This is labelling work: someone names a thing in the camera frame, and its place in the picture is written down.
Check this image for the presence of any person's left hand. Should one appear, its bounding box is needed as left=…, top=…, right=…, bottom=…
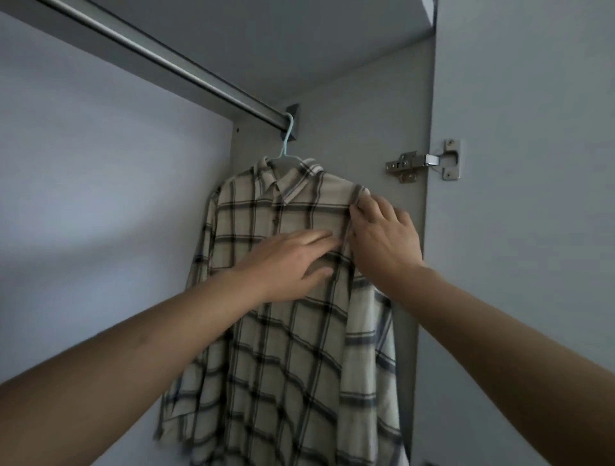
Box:
left=245, top=229, right=340, bottom=306

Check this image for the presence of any metal door hinge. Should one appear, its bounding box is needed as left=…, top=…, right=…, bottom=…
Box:
left=384, top=139, right=462, bottom=184

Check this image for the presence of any metal wardrobe rail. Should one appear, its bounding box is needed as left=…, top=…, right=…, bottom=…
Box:
left=36, top=0, right=301, bottom=143

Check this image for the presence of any person's right forearm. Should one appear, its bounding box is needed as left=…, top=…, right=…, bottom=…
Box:
left=389, top=266, right=615, bottom=466

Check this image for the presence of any cream plaid shirt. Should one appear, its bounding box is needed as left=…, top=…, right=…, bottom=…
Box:
left=153, top=156, right=409, bottom=466

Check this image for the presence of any person's right hand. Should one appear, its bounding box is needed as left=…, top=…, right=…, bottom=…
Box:
left=348, top=188, right=426, bottom=298

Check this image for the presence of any light green hanger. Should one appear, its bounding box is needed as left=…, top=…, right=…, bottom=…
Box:
left=266, top=111, right=306, bottom=166

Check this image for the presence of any white wardrobe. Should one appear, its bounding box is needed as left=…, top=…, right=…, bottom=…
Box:
left=0, top=0, right=615, bottom=466

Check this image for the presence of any person's left forearm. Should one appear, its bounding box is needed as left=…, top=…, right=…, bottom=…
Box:
left=0, top=268, right=263, bottom=466

